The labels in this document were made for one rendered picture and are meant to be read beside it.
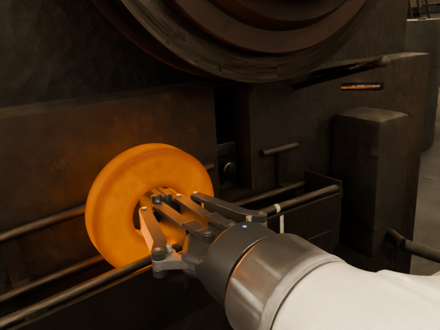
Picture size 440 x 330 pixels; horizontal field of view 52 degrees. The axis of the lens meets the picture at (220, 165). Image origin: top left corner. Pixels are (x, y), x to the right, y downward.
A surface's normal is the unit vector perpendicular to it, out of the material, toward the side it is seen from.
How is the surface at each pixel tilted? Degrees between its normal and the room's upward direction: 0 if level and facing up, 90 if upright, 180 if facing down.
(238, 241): 24
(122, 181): 93
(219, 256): 52
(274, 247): 12
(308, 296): 33
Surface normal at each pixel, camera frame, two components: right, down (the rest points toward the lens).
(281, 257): -0.25, -0.84
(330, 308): -0.51, -0.71
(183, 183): 0.56, 0.27
